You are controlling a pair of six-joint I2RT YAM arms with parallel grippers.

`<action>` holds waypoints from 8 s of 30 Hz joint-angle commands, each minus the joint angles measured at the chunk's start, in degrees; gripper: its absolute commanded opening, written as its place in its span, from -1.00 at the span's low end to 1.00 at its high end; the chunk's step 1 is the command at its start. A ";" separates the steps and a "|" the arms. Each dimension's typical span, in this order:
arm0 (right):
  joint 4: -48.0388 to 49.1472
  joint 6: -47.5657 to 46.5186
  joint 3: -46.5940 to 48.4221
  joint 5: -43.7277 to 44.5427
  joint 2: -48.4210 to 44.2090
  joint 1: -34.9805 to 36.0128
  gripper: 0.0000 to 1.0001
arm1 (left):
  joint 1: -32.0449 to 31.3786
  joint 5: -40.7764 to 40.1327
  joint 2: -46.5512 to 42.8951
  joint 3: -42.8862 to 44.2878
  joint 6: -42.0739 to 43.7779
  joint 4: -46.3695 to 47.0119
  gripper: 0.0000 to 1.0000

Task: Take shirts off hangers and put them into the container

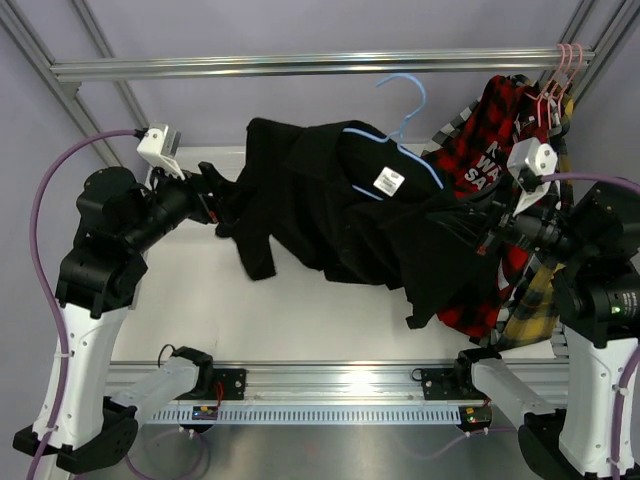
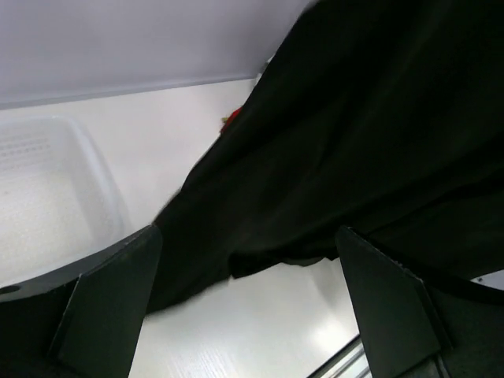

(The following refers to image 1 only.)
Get black polo shirt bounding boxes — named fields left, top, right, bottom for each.
left=221, top=118, right=503, bottom=337

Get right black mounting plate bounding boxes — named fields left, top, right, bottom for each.
left=410, top=367, right=488, bottom=401

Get light blue wire hanger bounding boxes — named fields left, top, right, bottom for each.
left=342, top=73, right=445, bottom=198

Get left aluminium frame post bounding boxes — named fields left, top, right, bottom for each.
left=1, top=1, right=149, bottom=166

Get right aluminium frame post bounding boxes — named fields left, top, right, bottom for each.
left=558, top=0, right=639, bottom=106

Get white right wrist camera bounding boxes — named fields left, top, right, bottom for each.
left=507, top=137, right=558, bottom=216

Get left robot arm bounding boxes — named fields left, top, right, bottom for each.
left=13, top=162, right=242, bottom=475

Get aluminium hanging rail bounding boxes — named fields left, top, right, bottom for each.
left=50, top=45, right=569, bottom=83

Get white slotted cable duct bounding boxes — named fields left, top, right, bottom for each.
left=149, top=403, right=462, bottom=425

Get pink wire hanger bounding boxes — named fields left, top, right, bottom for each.
left=535, top=43, right=583, bottom=129
left=528, top=43, right=567, bottom=126
left=544, top=42, right=585, bottom=130

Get aluminium frame post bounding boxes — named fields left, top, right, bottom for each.
left=558, top=0, right=639, bottom=106
left=1, top=1, right=149, bottom=166

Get red black plaid shirt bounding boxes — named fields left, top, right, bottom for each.
left=422, top=75, right=560, bottom=350

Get black mounting plate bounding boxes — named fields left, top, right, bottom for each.
left=177, top=367, right=247, bottom=401
left=410, top=367, right=488, bottom=401

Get grey white plaid shirt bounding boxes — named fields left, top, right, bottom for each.
left=422, top=97, right=481, bottom=155

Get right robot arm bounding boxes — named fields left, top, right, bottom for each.
left=452, top=175, right=639, bottom=479

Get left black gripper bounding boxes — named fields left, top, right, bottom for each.
left=124, top=155, right=257, bottom=252

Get yellow plaid shirt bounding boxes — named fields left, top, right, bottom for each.
left=495, top=95, right=574, bottom=352

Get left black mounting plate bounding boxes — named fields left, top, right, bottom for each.
left=177, top=367, right=247, bottom=401

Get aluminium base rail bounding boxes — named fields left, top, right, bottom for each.
left=106, top=358, right=569, bottom=404

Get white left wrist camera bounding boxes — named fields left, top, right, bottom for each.
left=136, top=123, right=185, bottom=180

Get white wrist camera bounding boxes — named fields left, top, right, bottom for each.
left=136, top=123, right=185, bottom=180
left=507, top=137, right=558, bottom=216

